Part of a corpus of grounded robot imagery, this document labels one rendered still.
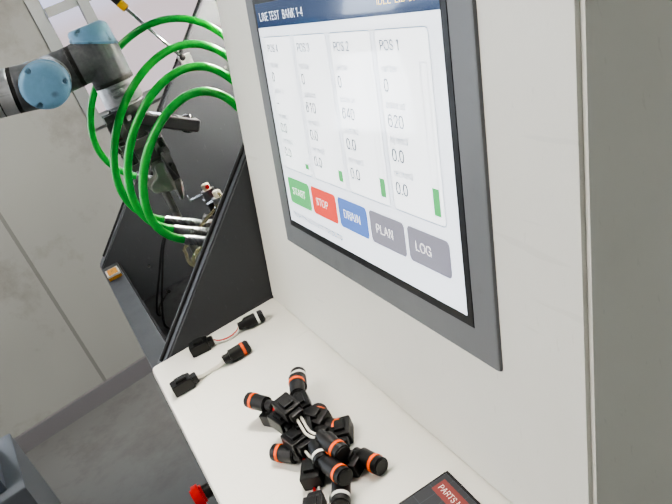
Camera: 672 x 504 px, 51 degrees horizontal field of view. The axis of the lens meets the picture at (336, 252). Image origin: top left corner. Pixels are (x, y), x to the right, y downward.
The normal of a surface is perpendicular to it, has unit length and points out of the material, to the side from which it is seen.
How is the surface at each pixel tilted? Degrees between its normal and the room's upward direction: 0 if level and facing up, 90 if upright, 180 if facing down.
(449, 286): 76
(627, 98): 90
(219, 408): 0
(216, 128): 90
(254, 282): 90
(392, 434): 0
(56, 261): 90
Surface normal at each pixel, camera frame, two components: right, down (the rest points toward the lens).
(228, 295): 0.43, 0.25
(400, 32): -0.89, 0.27
